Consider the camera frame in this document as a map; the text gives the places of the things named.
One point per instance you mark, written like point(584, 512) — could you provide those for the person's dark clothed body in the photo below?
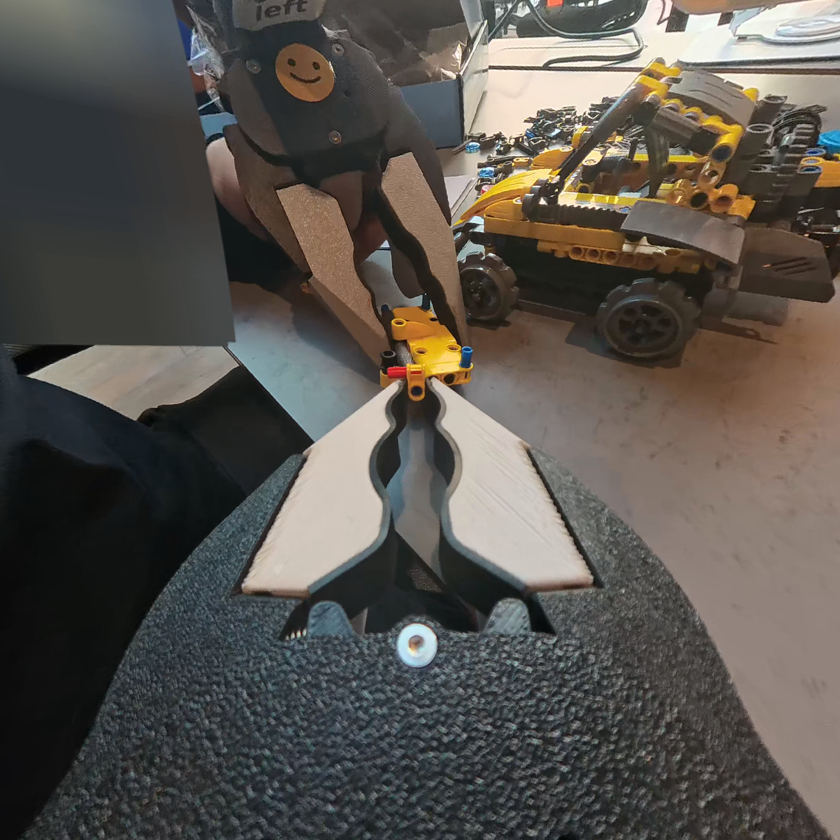
point(98, 525)

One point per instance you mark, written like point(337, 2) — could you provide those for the grey desk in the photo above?
point(656, 459)

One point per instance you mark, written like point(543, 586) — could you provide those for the dark blue cardboard box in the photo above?
point(439, 111)

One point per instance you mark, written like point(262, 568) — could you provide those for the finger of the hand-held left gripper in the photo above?
point(321, 243)
point(426, 223)

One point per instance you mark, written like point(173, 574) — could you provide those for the pile of dark small bricks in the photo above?
point(544, 124)

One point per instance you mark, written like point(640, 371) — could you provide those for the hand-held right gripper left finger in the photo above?
point(321, 518)

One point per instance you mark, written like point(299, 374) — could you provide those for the yellow connector brick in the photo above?
point(417, 384)

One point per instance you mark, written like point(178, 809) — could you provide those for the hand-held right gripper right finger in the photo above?
point(512, 518)

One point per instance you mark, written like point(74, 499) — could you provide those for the person's left hand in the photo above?
point(361, 216)

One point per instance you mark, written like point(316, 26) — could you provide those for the clear plastic bag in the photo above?
point(433, 46)

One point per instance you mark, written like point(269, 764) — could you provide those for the person's left forearm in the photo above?
point(229, 190)

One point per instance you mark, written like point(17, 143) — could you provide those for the yellow brick subassembly blue pins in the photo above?
point(433, 341)

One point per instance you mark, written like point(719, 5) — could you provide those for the yellow toy brick car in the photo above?
point(564, 226)

